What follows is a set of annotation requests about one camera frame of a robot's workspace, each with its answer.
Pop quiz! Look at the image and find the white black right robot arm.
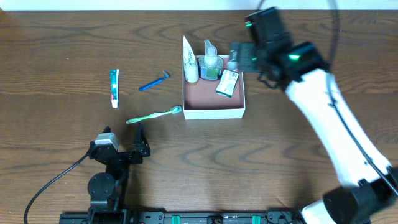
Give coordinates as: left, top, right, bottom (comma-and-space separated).
245, 7, 397, 223

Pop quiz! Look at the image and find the clear soap pump bottle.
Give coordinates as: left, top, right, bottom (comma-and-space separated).
198, 39, 224, 81

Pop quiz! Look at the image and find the white box pink interior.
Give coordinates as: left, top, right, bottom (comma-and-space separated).
182, 72, 246, 120

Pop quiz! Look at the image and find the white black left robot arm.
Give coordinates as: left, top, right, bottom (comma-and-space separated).
82, 123, 150, 224

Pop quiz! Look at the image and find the green Colgate toothbrush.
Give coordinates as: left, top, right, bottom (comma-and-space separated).
126, 106, 182, 124

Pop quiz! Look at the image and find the blue disposable razor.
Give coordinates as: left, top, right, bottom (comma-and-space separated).
139, 70, 171, 91

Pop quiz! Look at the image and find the white Pantene tube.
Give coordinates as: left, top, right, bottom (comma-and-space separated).
183, 36, 199, 85

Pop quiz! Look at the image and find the green white soap packet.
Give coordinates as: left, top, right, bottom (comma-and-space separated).
216, 69, 239, 98

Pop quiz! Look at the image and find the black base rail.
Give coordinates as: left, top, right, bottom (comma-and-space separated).
59, 210, 304, 224

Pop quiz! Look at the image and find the teal Colgate toothpaste tube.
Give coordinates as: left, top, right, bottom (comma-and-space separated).
109, 69, 119, 108

